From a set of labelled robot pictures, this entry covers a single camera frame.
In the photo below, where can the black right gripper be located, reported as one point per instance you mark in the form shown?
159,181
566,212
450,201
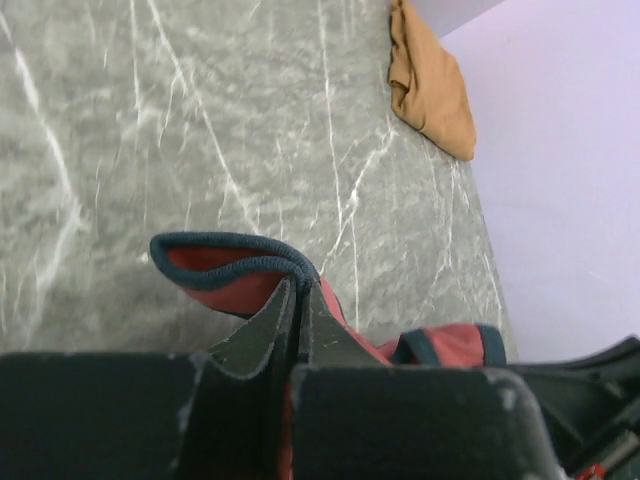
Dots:
591,410

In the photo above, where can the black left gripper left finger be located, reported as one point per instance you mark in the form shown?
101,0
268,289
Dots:
194,415

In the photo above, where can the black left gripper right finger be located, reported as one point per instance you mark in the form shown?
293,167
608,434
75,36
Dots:
357,418

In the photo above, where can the red printed tank top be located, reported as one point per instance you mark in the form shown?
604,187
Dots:
292,317

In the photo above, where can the tan tank top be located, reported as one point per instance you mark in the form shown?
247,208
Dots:
428,90

